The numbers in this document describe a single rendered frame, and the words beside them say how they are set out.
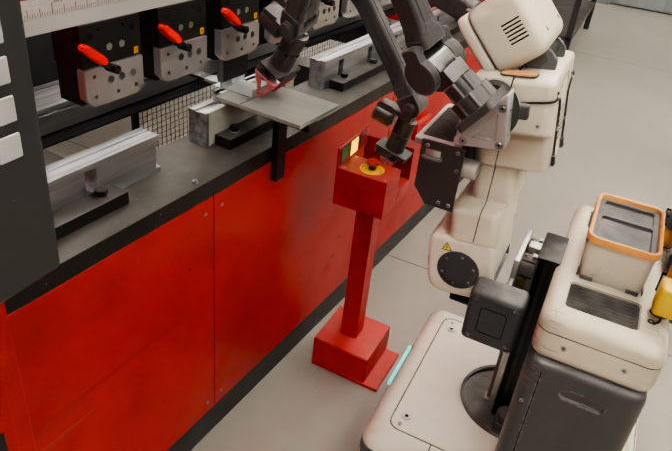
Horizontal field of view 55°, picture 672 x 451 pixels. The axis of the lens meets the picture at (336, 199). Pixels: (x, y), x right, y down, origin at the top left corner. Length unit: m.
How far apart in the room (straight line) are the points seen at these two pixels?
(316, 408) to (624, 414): 1.02
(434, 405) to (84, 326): 0.96
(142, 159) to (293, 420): 1.01
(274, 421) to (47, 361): 0.92
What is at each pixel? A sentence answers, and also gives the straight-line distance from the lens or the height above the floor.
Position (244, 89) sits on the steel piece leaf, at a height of 1.00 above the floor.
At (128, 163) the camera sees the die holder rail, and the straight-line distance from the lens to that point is 1.51.
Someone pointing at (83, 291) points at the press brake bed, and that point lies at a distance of 1.38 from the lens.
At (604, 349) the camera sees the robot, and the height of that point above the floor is 0.77.
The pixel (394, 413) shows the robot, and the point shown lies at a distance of 1.83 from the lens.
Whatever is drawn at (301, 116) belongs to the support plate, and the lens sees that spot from 1.59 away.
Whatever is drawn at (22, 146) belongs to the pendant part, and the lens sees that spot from 0.59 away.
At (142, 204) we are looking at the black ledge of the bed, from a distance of 1.46.
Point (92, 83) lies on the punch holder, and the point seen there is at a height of 1.15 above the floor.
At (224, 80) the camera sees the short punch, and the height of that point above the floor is 1.03.
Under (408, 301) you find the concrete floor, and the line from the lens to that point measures 2.63.
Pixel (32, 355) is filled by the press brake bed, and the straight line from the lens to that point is 1.38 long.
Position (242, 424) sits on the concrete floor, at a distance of 2.13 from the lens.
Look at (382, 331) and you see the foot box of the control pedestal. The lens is 2.29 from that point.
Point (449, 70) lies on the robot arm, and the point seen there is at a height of 1.25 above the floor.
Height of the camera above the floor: 1.63
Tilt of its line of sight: 30 degrees down
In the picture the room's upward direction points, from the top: 6 degrees clockwise
